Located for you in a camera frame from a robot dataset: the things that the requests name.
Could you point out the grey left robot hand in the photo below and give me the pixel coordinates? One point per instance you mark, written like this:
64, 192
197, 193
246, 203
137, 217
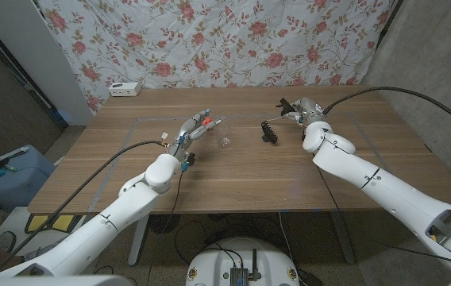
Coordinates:
187, 133

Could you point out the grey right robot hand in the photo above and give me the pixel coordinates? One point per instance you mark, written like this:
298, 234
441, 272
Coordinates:
309, 111

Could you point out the black trigger spray top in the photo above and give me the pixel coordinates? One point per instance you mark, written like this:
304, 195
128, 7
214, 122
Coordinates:
286, 106

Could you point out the clear plastic bottle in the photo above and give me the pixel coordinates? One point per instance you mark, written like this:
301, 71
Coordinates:
224, 141

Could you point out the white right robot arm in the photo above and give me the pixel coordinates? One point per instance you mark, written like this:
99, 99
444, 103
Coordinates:
388, 190

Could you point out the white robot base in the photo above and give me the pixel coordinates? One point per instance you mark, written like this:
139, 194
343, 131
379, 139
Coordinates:
217, 262

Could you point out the orange spiky stress ball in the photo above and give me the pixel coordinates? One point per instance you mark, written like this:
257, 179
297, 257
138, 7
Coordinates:
207, 120

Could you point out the black hair clip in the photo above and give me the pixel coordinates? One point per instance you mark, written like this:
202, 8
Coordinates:
268, 134

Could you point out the white power strip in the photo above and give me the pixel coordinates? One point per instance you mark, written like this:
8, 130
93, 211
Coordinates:
124, 89

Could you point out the black floor fan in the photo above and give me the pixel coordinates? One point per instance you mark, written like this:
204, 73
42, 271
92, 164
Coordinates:
164, 223

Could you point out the floral backdrop cloth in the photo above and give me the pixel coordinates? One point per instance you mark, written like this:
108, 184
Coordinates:
217, 39

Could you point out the white table leg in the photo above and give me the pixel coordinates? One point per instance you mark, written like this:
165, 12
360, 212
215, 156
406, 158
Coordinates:
138, 238

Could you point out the black pole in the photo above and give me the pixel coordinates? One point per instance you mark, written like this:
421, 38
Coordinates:
388, 25

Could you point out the grey table leg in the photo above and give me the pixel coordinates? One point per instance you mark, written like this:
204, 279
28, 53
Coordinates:
342, 238

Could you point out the black antenna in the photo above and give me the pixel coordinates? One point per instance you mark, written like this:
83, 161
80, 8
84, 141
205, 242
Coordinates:
255, 266

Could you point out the blue case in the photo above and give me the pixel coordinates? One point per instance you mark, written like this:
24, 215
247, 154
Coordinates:
19, 178

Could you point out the yellow and black item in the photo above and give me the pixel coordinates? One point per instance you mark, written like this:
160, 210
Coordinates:
37, 223

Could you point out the white panel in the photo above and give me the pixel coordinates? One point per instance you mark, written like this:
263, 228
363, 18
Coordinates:
31, 47

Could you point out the white and black tool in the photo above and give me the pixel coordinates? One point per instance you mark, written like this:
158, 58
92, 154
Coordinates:
9, 155

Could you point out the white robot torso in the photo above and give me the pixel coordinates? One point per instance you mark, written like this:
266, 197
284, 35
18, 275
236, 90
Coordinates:
51, 281

